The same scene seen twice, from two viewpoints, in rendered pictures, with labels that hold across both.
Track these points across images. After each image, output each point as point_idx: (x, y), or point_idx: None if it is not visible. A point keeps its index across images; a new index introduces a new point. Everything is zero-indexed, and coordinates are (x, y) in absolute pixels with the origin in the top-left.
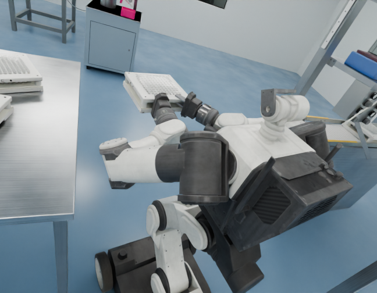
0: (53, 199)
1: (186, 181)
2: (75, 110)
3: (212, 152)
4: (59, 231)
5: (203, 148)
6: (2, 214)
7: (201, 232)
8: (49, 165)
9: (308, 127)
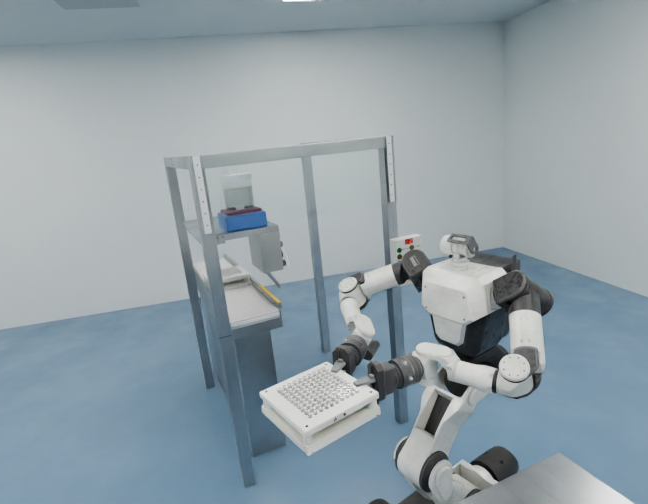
0: (563, 473)
1: (545, 296)
2: None
3: None
4: None
5: (528, 277)
6: (622, 499)
7: None
8: (528, 503)
9: (418, 258)
